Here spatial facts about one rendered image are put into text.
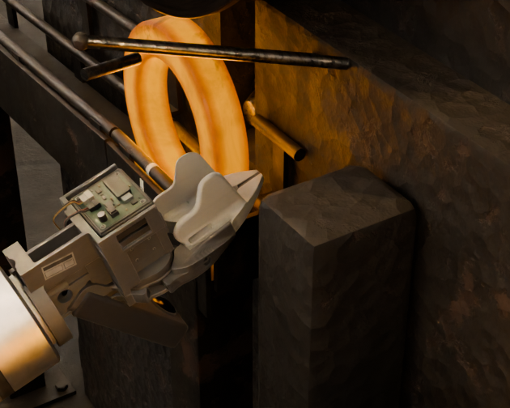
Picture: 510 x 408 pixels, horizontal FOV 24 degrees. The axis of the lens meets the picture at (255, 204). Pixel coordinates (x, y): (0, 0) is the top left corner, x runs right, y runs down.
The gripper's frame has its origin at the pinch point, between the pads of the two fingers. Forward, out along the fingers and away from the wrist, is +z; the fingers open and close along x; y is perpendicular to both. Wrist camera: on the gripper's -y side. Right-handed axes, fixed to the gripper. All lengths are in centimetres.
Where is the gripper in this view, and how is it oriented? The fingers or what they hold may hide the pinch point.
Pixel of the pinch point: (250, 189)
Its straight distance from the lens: 97.2
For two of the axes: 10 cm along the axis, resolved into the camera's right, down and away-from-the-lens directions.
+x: -5.3, -4.8, 7.0
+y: -2.6, -6.9, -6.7
